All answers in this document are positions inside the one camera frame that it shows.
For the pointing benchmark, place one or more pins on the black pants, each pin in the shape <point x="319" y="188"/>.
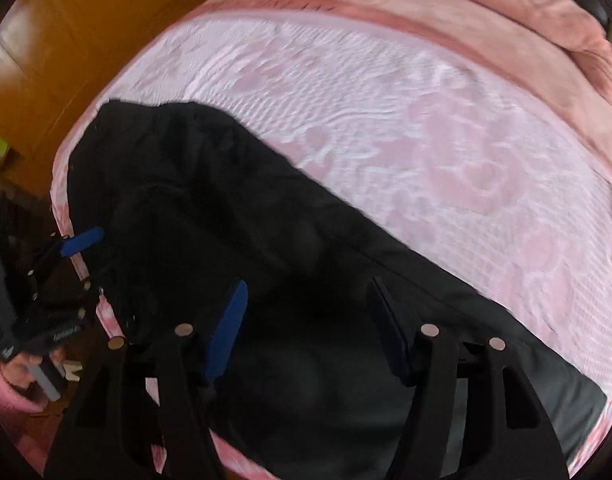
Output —
<point x="286" y="260"/>

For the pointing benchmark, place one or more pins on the pink floral bed blanket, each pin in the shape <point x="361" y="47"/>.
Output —
<point x="385" y="135"/>

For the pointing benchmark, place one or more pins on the person's left forearm pink sleeve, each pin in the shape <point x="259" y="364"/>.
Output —
<point x="0" y="385"/>

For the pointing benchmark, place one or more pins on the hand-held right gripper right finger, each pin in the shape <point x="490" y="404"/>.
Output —
<point x="390" y="335"/>

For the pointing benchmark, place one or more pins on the person's left hand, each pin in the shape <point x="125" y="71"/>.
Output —
<point x="16" y="371"/>

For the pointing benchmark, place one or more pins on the pink plush comforter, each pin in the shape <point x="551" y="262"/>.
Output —
<point x="535" y="10"/>

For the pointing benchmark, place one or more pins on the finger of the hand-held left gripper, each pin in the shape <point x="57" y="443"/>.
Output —
<point x="85" y="296"/>
<point x="83" y="241"/>

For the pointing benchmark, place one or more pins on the orange wooden wardrobe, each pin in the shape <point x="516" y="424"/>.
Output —
<point x="61" y="35"/>

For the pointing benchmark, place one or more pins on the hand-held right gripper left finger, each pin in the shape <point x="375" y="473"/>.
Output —
<point x="228" y="330"/>

